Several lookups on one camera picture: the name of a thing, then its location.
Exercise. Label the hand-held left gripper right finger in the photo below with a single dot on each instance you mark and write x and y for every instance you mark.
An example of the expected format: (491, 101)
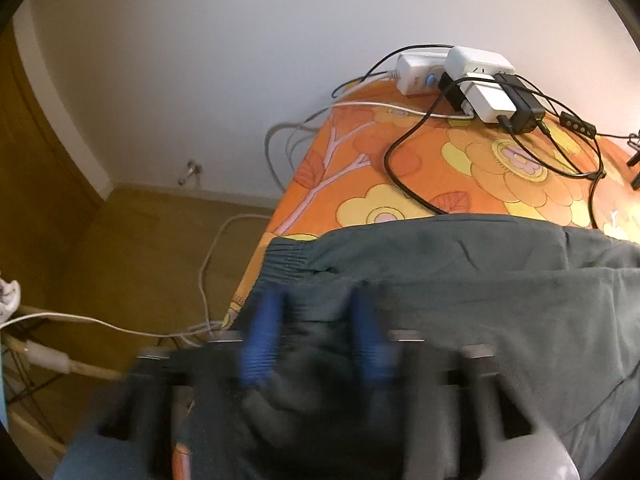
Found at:
(365, 350)

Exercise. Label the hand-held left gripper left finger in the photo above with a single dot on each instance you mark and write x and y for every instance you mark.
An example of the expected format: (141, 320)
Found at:
(260, 345)

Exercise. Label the dark green pants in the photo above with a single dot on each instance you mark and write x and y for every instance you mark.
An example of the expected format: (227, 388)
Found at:
(475, 285)

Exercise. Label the wooden rack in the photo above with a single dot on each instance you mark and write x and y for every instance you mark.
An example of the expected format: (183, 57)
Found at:
(95, 371)

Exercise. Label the metal door stop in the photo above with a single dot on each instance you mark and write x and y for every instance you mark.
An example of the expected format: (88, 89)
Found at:
(190, 172)

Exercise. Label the orange floral bedsheet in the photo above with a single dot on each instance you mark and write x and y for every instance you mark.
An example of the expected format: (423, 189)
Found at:
(450, 170)

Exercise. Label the black plug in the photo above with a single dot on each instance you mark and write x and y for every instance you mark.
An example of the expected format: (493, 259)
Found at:
(454, 92)

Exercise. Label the small white plug adapter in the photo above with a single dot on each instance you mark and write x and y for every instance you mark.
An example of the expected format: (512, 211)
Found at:
(492, 102)

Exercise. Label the white power strip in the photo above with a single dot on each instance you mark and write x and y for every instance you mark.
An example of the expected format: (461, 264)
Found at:
(415, 72)

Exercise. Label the wooden door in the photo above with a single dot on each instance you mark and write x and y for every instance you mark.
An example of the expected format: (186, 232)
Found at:
(35, 170)

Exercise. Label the black power adapter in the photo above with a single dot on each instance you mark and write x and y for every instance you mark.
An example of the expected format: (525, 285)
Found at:
(522, 105)

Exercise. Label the large white power adapter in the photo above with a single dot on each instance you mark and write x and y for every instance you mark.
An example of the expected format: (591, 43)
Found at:
(475, 60)

